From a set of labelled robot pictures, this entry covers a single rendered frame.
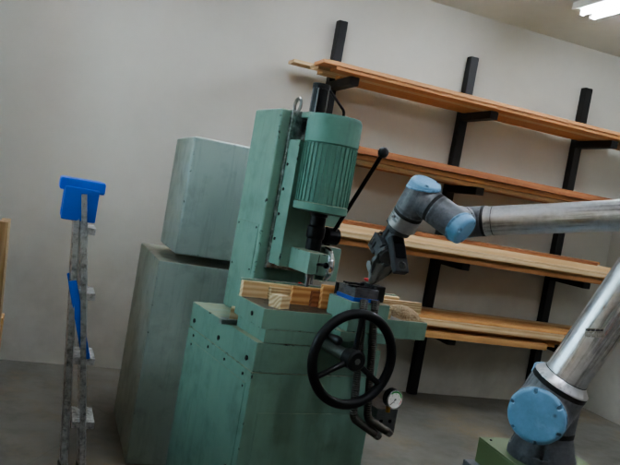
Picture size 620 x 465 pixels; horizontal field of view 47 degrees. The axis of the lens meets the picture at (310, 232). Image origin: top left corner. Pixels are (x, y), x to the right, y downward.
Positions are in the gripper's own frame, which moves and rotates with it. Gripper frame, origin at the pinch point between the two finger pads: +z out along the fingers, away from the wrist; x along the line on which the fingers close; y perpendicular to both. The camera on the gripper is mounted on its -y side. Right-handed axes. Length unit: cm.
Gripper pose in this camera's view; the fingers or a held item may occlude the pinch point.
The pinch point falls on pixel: (374, 282)
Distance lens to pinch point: 220.0
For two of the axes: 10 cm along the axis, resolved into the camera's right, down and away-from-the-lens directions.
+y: -3.1, -6.1, 7.3
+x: -8.7, -1.3, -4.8
